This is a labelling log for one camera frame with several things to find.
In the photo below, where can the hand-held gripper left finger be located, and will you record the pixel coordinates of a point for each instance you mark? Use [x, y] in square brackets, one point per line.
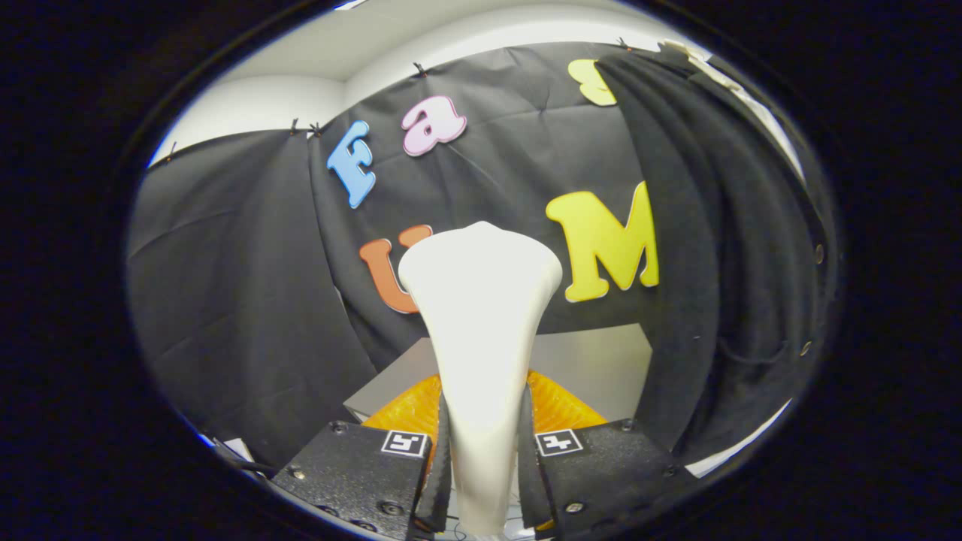
[440, 481]

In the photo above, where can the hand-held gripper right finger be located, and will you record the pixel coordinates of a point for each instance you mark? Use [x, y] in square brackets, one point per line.
[528, 481]

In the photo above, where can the white garment steamer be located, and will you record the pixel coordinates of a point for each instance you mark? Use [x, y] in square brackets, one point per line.
[481, 315]

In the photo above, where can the black blazer jacket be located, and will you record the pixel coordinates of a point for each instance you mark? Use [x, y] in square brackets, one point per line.
[714, 263]

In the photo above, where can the grey cabinet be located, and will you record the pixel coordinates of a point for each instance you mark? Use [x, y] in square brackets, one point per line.
[594, 368]

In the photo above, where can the black backdrop cloth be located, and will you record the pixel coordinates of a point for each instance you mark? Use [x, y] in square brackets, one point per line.
[248, 263]

